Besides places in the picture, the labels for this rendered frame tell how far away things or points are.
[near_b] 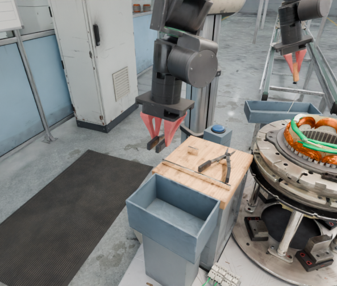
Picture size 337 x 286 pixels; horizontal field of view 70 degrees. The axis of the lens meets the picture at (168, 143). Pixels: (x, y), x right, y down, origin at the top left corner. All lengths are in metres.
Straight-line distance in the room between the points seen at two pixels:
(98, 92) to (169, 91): 2.28
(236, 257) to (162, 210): 0.29
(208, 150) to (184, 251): 0.28
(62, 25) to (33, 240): 1.89
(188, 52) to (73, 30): 2.32
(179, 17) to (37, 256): 1.69
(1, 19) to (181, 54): 2.23
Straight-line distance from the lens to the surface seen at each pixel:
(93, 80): 2.68
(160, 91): 0.45
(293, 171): 0.61
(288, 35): 0.87
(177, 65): 0.38
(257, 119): 0.94
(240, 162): 0.65
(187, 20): 0.44
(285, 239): 0.75
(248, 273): 0.79
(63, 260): 1.79
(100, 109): 2.77
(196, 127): 1.01
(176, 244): 0.52
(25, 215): 2.15
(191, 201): 0.57
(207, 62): 0.38
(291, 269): 0.81
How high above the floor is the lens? 1.44
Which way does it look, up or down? 33 degrees down
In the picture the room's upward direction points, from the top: straight up
